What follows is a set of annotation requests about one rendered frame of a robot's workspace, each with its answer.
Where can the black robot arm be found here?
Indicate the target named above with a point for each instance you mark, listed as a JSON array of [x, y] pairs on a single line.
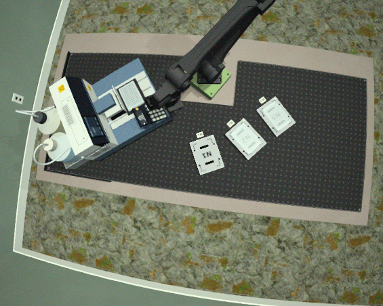
[[202, 59]]

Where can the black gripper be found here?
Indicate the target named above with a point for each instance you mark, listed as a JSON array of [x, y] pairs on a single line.
[[178, 105]]

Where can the white plastic bottle with dark cap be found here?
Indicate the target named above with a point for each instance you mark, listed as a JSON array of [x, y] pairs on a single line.
[[49, 122]]

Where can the blue and white plate washer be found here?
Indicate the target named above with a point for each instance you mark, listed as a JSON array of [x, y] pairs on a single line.
[[95, 117]]

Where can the white microplate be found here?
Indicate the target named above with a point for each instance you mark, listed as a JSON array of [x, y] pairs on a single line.
[[240, 133], [276, 116], [131, 96]]

